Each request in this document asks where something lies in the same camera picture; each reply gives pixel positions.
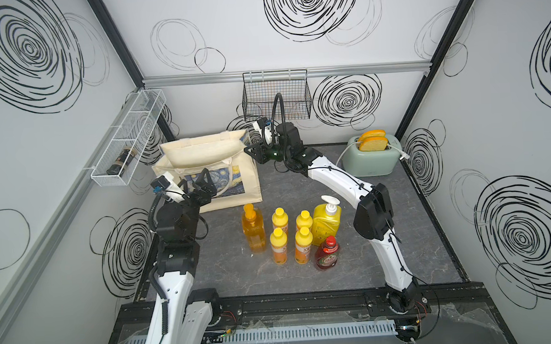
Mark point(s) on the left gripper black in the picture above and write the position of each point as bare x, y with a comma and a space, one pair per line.
208, 192

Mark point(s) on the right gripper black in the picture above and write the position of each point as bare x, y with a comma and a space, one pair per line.
259, 157

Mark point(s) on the canvas starry night tote bag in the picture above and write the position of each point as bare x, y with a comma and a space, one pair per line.
233, 172

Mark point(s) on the tall orange dish soap bottle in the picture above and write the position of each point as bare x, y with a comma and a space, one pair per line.
253, 228

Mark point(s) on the yellow pump dish soap bottle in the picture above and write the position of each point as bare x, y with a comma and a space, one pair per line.
326, 219

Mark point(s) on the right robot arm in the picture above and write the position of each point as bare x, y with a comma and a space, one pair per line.
374, 215

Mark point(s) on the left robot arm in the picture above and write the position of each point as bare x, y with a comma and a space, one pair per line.
180, 315

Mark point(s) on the orange bottle back left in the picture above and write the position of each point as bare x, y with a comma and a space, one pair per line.
280, 220

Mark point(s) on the dark item in shelf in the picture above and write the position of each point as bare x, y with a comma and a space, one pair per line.
122, 162

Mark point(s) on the orange bottle back right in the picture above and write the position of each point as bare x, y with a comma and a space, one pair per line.
304, 219

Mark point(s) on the orange bottle front left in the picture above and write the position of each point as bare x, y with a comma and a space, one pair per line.
278, 240

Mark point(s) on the orange bottle front right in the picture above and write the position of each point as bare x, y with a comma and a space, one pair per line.
303, 244

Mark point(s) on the mint green toaster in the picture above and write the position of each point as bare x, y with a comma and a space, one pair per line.
371, 163

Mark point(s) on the toast slice rear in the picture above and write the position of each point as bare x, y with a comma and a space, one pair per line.
374, 133

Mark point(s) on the toast slice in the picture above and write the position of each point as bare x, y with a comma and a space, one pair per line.
373, 144
374, 133

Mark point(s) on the toast slice front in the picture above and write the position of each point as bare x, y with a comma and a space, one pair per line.
373, 144

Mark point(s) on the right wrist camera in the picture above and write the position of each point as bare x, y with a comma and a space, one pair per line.
265, 128

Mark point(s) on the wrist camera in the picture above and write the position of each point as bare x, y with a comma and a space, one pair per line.
265, 128
164, 187

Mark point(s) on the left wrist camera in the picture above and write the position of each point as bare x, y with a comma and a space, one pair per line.
164, 187

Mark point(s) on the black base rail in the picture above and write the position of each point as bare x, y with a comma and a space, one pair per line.
373, 301

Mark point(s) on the grey slotted cable duct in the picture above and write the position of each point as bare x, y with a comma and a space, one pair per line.
326, 331

